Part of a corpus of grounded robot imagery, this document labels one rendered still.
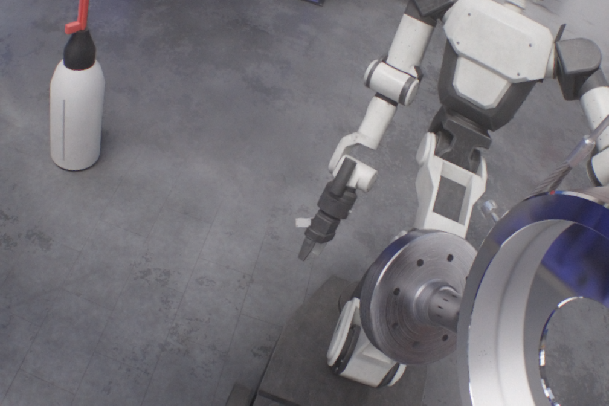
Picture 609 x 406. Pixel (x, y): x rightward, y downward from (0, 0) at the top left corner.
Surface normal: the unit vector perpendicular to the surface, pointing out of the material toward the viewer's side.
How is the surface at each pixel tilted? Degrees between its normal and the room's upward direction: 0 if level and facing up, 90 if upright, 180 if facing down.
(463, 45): 72
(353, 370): 81
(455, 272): 50
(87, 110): 90
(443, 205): 19
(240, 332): 0
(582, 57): 45
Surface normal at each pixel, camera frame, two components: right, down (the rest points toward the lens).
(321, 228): -0.39, 0.03
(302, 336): 0.26, -0.70
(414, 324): 0.30, 0.09
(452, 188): 0.15, -0.46
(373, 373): -0.24, 0.48
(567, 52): -0.38, -0.33
